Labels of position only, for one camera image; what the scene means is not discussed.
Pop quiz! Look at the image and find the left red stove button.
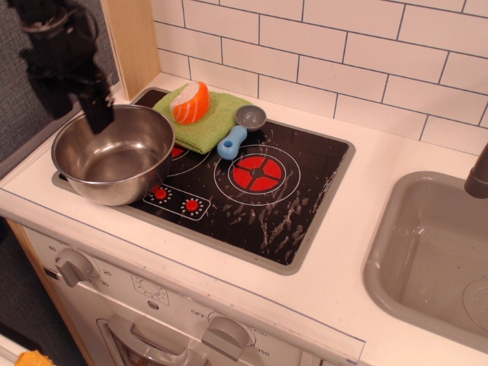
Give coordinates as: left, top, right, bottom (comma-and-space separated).
152, 186, 168, 201

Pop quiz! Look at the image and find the light wooden side post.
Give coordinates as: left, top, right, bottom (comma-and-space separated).
101, 0, 161, 100

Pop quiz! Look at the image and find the red stove button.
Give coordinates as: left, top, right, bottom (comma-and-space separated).
185, 200, 200, 212
152, 186, 168, 201

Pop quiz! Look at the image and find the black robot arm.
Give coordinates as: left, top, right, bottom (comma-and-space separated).
8, 1, 114, 134

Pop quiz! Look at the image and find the black toy stovetop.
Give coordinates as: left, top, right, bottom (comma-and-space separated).
51, 87, 356, 276

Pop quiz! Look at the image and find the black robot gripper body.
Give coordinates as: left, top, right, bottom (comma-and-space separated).
20, 21, 111, 99

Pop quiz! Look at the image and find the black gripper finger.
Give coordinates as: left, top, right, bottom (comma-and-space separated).
32, 79, 72, 119
79, 93, 114, 134

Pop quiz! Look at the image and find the right grey oven knob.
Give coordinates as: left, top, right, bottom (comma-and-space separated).
201, 316, 250, 361

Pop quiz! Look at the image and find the right red stove button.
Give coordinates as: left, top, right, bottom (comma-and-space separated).
185, 200, 200, 212

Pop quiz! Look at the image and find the green folded cloth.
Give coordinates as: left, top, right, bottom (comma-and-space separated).
152, 85, 252, 154

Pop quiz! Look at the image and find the grey oven door handle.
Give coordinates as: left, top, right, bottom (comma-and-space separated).
107, 315, 210, 365

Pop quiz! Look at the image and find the left grey timer knob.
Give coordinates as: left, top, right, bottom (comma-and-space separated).
55, 249, 94, 287

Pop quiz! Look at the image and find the grey toy faucet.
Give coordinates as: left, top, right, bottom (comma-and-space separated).
464, 144, 488, 199

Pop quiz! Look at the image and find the orange salmon sushi toy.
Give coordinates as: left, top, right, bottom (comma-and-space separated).
170, 82, 210, 125

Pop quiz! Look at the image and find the grey and blue measuring spoon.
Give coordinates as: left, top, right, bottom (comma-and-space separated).
217, 105, 267, 161

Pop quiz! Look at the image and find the orange object at bottom left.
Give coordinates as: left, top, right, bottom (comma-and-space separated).
14, 350, 54, 366

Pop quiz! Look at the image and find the grey toy sink basin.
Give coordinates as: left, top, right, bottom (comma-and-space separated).
364, 172, 487, 352

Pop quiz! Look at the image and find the stainless steel pot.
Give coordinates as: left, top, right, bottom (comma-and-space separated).
51, 104, 175, 206

